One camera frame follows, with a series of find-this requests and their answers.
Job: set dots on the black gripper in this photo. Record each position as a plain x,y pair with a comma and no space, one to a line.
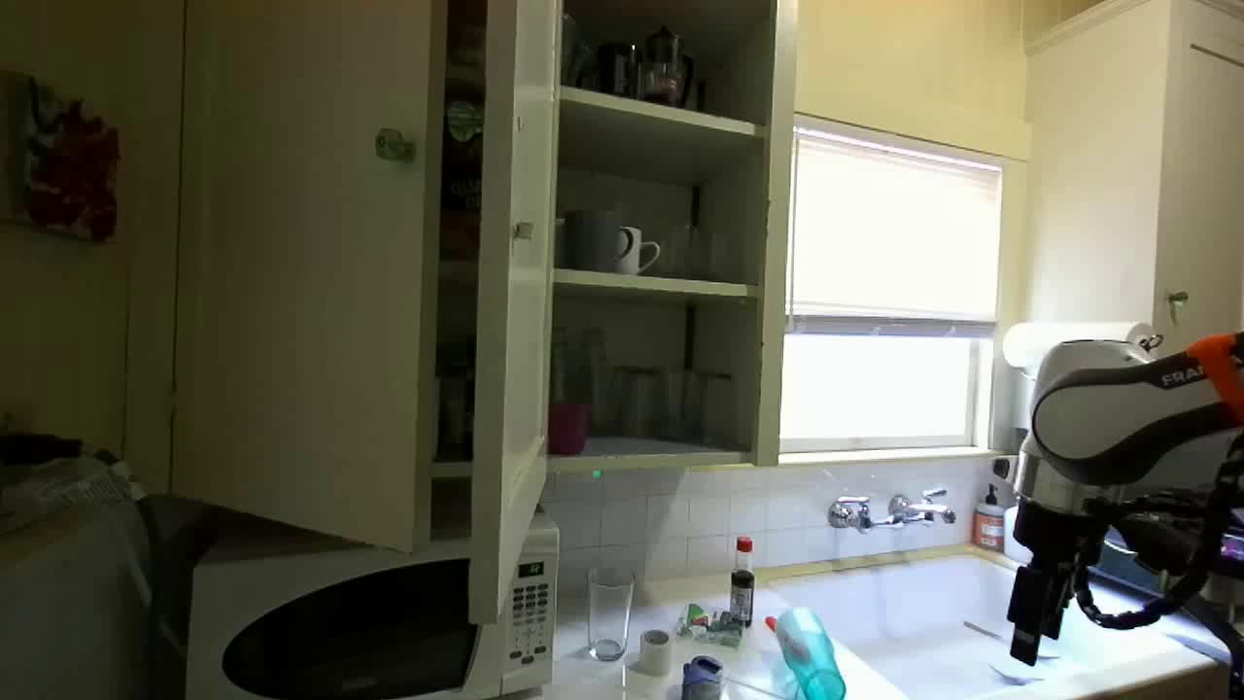
1057,533

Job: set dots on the teal blue plastic cup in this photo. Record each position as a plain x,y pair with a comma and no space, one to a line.
809,655

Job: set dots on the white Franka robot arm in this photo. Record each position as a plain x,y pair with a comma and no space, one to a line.
1128,413

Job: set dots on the small white cup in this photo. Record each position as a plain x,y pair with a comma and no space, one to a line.
660,649

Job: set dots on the cream tall cabinet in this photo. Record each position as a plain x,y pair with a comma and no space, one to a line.
1102,157

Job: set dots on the cream cabinet door small knob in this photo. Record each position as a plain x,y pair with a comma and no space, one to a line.
516,362

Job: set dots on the cream cabinet door green knob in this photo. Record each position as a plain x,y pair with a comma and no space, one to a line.
304,284

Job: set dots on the pale flat utensil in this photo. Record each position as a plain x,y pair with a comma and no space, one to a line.
994,631

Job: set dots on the brown soap bottle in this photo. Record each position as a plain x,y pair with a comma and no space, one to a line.
988,526

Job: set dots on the white kitchen sink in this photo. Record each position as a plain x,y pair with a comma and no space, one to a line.
906,623

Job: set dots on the soy sauce bottle red cap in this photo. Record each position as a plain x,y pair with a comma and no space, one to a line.
740,588

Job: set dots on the green crumpled wrapper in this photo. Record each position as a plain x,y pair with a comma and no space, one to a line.
711,623

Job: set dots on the dark blue white mug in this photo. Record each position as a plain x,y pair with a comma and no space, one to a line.
703,678

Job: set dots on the white window blind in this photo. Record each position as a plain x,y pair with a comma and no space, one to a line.
896,220

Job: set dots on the tall clear drinking glass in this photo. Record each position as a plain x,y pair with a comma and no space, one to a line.
612,623

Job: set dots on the grey mug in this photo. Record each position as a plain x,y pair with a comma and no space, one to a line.
588,244

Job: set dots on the metal teapot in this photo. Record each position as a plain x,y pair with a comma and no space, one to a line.
667,67

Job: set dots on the white microwave oven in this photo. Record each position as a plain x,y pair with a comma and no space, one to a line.
392,607

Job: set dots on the chrome wall tap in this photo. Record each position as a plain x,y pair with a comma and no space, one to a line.
918,508
848,516

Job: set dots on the window with cream frame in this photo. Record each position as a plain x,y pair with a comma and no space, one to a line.
882,390

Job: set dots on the cream wall cabinet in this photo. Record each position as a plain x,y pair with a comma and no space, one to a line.
655,128

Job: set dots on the red flower wall picture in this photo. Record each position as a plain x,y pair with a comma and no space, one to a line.
67,167

